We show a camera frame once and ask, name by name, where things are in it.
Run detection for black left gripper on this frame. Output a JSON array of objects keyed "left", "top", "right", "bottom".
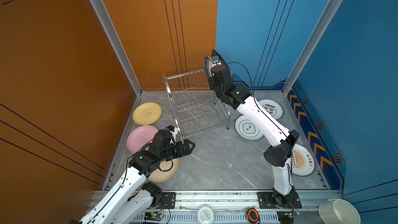
[{"left": 159, "top": 138, "right": 195, "bottom": 163}]

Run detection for black floral square plate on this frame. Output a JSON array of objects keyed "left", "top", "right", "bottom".
[{"left": 207, "top": 50, "right": 233, "bottom": 82}]

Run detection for cream round plate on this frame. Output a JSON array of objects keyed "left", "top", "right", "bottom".
[{"left": 148, "top": 158, "right": 180, "bottom": 183}]

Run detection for steel wire dish rack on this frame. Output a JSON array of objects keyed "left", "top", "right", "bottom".
[{"left": 162, "top": 69, "right": 231, "bottom": 140}]

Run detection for white plate green red rim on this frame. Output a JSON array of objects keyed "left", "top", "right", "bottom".
[{"left": 205, "top": 56, "right": 213, "bottom": 78}]

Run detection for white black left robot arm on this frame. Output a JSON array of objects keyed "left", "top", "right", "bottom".
[{"left": 70, "top": 126, "right": 195, "bottom": 224}]

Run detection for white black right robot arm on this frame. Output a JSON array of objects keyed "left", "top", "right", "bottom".
[{"left": 205, "top": 64, "right": 299, "bottom": 208}]

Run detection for pink round plate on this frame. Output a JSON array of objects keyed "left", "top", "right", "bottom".
[{"left": 126, "top": 125, "right": 158, "bottom": 153}]

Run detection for yellow round plate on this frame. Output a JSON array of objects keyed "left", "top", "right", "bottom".
[{"left": 133, "top": 102, "right": 162, "bottom": 125}]

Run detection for white plate green quatrefoil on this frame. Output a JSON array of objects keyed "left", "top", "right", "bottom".
[{"left": 234, "top": 115, "right": 264, "bottom": 141}]

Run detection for white plate black characters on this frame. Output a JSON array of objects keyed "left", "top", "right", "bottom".
[{"left": 259, "top": 99, "right": 284, "bottom": 120}]

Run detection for white round lid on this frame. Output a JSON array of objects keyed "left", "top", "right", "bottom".
[{"left": 197, "top": 205, "right": 215, "bottom": 224}]

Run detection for green circuit board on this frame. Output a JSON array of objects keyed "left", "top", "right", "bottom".
[{"left": 143, "top": 212, "right": 165, "bottom": 224}]

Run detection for orange black tape measure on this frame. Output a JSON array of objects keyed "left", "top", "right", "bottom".
[{"left": 246, "top": 208, "right": 261, "bottom": 224}]

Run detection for white plate orange sunburst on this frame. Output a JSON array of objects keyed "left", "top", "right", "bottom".
[{"left": 291, "top": 144, "right": 315, "bottom": 177}]

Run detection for white bucket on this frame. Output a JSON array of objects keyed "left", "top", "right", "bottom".
[{"left": 318, "top": 199, "right": 361, "bottom": 224}]

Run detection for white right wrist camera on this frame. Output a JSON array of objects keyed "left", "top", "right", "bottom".
[{"left": 211, "top": 56, "right": 222, "bottom": 67}]

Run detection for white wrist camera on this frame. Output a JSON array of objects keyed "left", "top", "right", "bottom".
[
  {"left": 211, "top": 56, "right": 222, "bottom": 67},
  {"left": 165, "top": 125, "right": 178, "bottom": 139}
]

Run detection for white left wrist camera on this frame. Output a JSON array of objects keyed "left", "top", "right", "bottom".
[{"left": 165, "top": 125, "right": 178, "bottom": 139}]

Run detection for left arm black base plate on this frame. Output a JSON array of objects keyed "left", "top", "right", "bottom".
[{"left": 133, "top": 192, "right": 176, "bottom": 209}]

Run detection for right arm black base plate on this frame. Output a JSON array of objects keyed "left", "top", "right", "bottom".
[{"left": 257, "top": 191, "right": 302, "bottom": 209}]

